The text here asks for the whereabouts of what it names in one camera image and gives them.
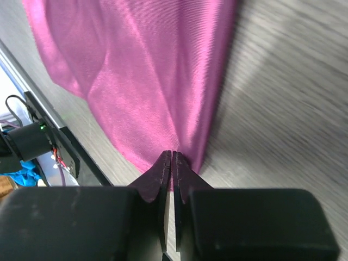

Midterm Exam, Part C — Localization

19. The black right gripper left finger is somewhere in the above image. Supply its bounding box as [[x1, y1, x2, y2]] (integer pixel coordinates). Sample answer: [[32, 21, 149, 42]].
[[1, 151, 171, 260]]

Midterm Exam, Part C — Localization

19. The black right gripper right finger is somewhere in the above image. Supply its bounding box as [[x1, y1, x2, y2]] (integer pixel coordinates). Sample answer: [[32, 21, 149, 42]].
[[172, 152, 340, 260]]

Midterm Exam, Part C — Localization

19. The magenta cloth napkin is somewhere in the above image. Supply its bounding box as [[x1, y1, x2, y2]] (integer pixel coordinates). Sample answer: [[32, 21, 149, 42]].
[[23, 1, 238, 172]]

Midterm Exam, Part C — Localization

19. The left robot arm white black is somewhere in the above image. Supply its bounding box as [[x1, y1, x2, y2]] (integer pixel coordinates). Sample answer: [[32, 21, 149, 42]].
[[1, 122, 53, 174]]

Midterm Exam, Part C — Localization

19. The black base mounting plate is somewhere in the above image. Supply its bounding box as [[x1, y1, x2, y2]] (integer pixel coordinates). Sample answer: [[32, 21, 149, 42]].
[[24, 91, 112, 186]]

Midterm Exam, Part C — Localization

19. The blue crumpled object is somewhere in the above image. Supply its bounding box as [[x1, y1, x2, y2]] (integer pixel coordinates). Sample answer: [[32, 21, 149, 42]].
[[8, 161, 41, 187]]

